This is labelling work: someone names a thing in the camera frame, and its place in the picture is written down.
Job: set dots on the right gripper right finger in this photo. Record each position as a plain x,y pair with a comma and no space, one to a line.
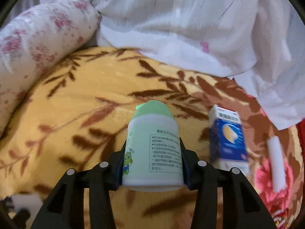
242,206

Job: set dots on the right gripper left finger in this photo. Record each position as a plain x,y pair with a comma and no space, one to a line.
64,207

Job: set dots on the white paper tube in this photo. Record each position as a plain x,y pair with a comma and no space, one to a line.
277,164

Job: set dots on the white green round bottle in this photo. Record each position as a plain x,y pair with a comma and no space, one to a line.
152,160

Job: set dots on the blue white medicine box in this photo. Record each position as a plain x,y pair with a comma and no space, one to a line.
227,142

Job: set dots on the yellow floral plush blanket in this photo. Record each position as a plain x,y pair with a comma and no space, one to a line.
78,115

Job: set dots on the red blanket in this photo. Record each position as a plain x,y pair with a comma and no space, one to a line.
301,135

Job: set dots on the rolled pink floral quilt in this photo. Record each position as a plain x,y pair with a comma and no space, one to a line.
36,40

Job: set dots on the sheer white floral curtain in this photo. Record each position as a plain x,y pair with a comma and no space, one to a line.
258,43

